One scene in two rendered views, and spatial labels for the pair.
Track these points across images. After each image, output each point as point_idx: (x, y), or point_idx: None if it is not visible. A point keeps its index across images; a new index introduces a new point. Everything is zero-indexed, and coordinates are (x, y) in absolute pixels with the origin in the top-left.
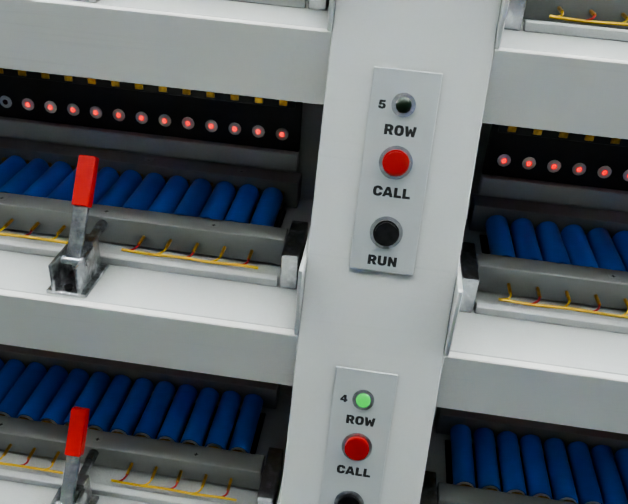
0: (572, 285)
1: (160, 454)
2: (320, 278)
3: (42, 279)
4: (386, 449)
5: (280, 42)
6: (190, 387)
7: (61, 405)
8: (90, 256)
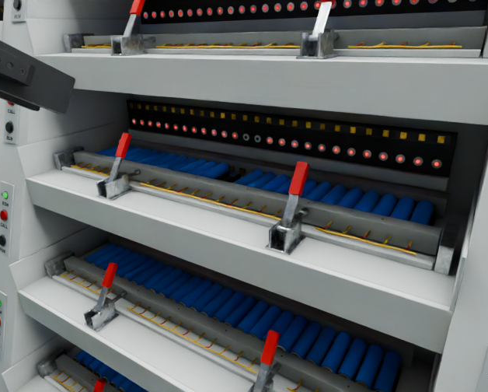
0: None
1: (322, 379)
2: (479, 267)
3: (263, 239)
4: None
5: (461, 75)
6: (346, 335)
7: (262, 327)
8: (295, 228)
